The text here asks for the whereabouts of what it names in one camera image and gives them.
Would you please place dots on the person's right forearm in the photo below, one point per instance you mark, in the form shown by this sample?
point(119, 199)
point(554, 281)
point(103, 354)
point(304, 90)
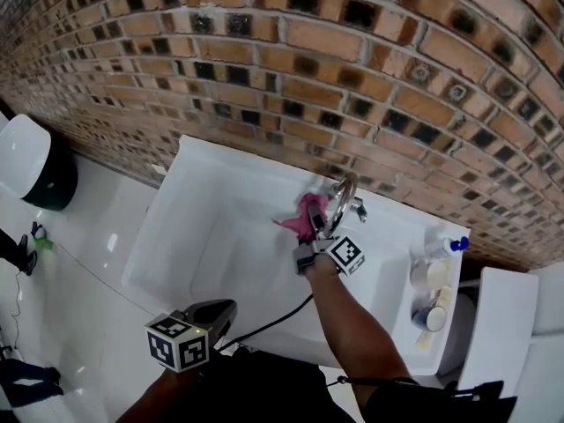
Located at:
point(352, 320)

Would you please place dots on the round metal wall fitting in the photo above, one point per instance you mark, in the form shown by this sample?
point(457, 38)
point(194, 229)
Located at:
point(505, 89)
point(456, 91)
point(420, 73)

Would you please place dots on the white lidded dark bin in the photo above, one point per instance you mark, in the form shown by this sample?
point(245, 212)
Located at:
point(31, 157)

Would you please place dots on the white ceramic sink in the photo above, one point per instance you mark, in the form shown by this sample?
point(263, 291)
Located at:
point(220, 245)

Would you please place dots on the chrome sink faucet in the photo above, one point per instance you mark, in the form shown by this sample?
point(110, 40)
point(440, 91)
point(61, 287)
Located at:
point(346, 203)

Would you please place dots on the green and white object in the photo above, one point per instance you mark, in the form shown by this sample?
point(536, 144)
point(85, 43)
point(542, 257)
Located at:
point(43, 241)

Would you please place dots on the blue cup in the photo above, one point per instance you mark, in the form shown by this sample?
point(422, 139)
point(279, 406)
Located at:
point(429, 317)

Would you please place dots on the white toilet tank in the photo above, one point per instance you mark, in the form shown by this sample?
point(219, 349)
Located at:
point(498, 328)

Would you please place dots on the person's black shirt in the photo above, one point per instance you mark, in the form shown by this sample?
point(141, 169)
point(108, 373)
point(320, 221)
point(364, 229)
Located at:
point(282, 390)

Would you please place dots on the person's left forearm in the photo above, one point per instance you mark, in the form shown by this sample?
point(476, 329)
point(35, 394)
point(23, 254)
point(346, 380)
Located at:
point(172, 395)

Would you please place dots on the dark blue clothing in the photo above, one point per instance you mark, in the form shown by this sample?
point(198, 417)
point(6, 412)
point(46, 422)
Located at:
point(26, 379)

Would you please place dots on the pink cloth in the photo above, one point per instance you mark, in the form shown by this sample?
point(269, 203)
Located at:
point(299, 220)

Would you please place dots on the white cup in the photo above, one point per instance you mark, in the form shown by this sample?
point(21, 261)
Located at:
point(429, 273)

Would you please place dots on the white bottle with blue cap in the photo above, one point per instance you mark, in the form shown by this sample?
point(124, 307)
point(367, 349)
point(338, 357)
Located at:
point(443, 247)

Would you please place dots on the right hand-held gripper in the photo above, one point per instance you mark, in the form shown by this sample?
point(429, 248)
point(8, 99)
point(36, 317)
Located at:
point(346, 254)

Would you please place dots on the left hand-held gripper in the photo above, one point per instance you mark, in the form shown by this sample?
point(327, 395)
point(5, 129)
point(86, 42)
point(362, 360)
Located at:
point(178, 344)

